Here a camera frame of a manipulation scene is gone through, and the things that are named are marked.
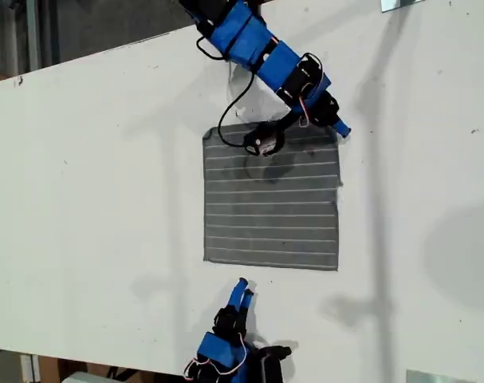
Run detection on white table leg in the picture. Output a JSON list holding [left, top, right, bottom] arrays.
[[20, 353, 40, 383]]

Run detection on black camera cable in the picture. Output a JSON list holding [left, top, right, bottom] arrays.
[[195, 35, 259, 148]]

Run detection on grey striped square towel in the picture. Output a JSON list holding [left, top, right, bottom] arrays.
[[203, 121, 344, 273]]

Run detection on white container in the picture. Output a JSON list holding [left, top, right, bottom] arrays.
[[61, 370, 111, 383]]

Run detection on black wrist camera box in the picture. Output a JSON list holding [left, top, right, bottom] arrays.
[[257, 345, 293, 383], [243, 121, 286, 157]]

